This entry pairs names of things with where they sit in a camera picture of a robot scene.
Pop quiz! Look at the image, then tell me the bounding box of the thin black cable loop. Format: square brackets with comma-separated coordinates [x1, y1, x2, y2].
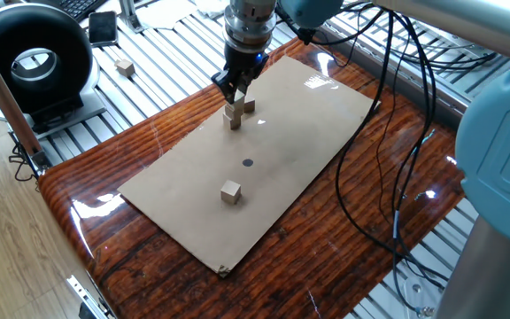
[9, 141, 39, 183]

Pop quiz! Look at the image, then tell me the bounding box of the small aluminium bracket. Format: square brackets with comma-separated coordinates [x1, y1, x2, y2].
[119, 0, 145, 34]

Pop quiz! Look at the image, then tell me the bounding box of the white crumpled sheet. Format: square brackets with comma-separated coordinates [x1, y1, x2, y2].
[137, 0, 229, 30]

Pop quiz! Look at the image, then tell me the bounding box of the black smartphone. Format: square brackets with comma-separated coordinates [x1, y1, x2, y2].
[88, 11, 120, 48]

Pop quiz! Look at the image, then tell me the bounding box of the brown cardboard sheet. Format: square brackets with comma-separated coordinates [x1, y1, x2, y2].
[117, 55, 381, 278]

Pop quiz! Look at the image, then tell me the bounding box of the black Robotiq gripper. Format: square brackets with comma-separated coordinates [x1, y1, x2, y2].
[211, 45, 271, 106]

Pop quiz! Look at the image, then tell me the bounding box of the metal drawer rail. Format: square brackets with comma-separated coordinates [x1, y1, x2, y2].
[66, 274, 117, 319]

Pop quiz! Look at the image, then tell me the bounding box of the glossy brown wooden board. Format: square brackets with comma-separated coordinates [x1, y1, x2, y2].
[37, 37, 465, 319]

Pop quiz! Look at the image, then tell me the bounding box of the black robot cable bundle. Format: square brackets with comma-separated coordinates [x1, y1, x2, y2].
[276, 0, 499, 316]

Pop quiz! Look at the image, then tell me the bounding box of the black computer keyboard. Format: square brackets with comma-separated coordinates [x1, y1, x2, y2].
[55, 0, 108, 22]

